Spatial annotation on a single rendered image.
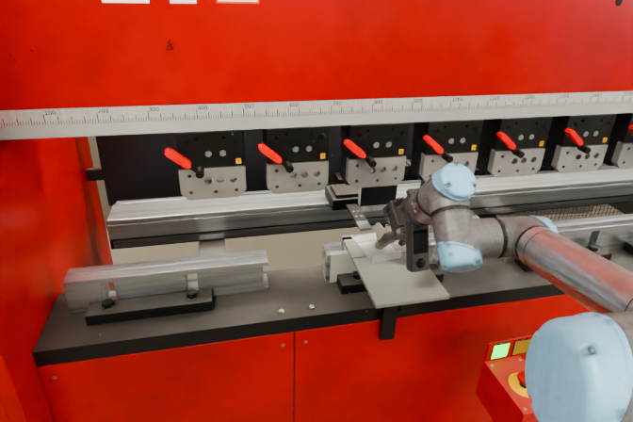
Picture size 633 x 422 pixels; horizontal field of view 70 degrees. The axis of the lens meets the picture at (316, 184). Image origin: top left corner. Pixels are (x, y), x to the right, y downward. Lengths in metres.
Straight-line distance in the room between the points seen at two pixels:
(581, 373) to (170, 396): 1.04
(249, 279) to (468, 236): 0.62
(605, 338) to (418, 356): 0.95
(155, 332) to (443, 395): 0.89
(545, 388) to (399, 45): 0.76
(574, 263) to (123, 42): 0.88
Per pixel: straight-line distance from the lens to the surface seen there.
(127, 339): 1.20
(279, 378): 1.32
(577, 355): 0.51
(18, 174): 1.21
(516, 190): 1.76
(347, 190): 1.44
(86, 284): 1.26
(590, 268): 0.75
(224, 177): 1.07
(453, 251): 0.84
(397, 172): 1.16
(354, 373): 1.38
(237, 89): 1.01
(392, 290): 1.09
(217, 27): 0.98
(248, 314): 1.20
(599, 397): 0.50
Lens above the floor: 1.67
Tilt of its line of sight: 25 degrees down
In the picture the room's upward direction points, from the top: 2 degrees clockwise
